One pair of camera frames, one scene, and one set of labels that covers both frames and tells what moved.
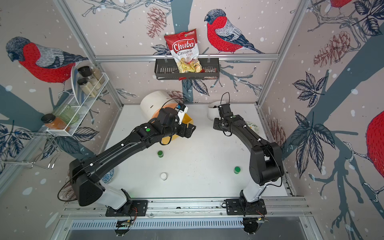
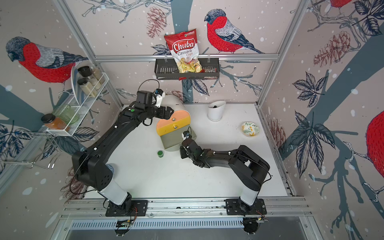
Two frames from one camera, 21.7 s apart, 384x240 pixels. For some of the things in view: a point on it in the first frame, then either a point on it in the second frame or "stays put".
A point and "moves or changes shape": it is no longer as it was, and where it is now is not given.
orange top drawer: x=156 y=114 moves or changes shape
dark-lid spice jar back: x=85 y=71 stays put
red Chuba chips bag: x=184 y=47 stays put
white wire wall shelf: x=86 y=82 stays put
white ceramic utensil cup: x=213 y=111 stays put
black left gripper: x=190 y=130 to x=162 y=114
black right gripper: x=215 y=124 to x=181 y=151
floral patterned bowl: x=253 y=126 stays put
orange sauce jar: x=51 y=122 stays put
